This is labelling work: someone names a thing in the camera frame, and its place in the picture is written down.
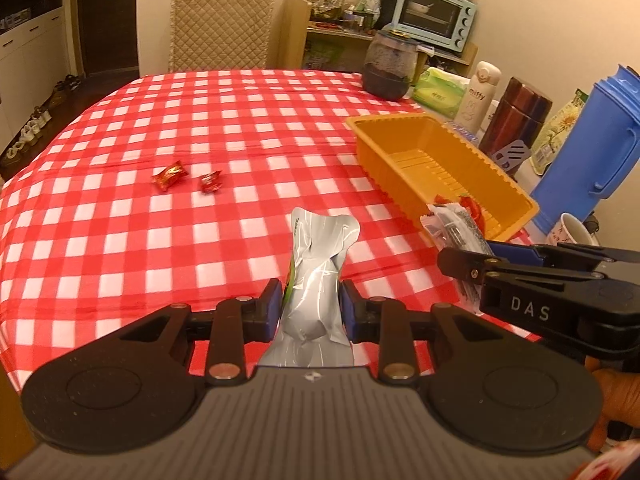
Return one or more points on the row of shoes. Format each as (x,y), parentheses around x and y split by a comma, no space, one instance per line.
(30,130)

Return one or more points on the red foil candy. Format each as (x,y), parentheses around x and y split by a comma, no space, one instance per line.
(169,176)

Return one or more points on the grey slotted tool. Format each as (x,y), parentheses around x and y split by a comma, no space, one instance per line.
(512,152)

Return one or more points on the brown metal thermos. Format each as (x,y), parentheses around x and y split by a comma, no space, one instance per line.
(515,110)

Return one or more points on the red snack packet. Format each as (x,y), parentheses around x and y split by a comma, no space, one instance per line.
(472,207)

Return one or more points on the person's right hand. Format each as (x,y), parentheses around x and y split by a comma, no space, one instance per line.
(620,395)

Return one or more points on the small red candy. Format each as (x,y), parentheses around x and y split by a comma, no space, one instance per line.
(210,182)

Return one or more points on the dark wooden door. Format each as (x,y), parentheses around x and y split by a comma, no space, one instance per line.
(110,25)

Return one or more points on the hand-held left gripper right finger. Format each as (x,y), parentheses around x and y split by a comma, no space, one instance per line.
(349,312)

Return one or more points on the white rabbit print bottle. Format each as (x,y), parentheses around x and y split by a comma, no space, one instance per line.
(477,97)

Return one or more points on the wooden shelf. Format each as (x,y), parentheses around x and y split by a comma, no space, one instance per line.
(292,30)

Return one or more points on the blue flat packet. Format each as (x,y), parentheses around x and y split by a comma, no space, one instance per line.
(462,131)

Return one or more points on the green package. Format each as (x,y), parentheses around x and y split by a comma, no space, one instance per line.
(325,55)

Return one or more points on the light blue toaster oven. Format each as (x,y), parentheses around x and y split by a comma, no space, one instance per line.
(430,15)

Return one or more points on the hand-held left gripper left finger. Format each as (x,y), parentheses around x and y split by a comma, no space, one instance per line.
(271,310)

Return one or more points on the green tissue pack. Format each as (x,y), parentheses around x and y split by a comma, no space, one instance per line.
(440,92)

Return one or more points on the white cabinet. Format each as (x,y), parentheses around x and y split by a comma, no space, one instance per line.
(30,45)

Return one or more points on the yellow plastic tray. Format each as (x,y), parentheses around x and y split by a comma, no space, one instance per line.
(400,145)

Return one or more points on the dark clear snack packet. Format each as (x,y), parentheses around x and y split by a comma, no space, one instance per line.
(452,227)

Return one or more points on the silver green snack packet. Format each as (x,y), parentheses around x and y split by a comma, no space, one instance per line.
(315,260)

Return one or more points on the beige quilted chair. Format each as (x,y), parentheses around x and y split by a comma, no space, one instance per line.
(220,30)

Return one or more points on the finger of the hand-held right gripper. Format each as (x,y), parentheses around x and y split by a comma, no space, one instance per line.
(510,250)
(460,262)

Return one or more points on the white printed mug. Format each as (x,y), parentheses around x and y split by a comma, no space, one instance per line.
(572,230)

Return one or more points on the red checkered tablecloth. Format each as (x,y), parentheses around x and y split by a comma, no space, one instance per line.
(150,235)

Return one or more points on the flower print packet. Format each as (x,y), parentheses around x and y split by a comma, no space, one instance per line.
(555,130)

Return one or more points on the blue plastic pitcher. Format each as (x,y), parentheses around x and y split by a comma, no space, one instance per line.
(590,150)

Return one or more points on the dark glass jar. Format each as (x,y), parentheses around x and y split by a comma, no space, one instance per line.
(387,67)

